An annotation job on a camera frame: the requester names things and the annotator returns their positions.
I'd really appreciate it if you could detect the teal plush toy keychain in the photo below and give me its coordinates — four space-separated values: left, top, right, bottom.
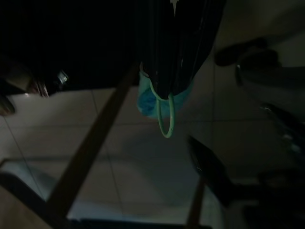
137 62 195 120

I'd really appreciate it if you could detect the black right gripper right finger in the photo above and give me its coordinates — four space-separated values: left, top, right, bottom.
170 0 227 96

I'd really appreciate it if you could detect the green cord loop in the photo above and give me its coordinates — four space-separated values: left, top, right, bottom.
149 81 177 139

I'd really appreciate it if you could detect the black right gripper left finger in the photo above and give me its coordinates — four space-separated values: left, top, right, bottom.
136 0 176 100

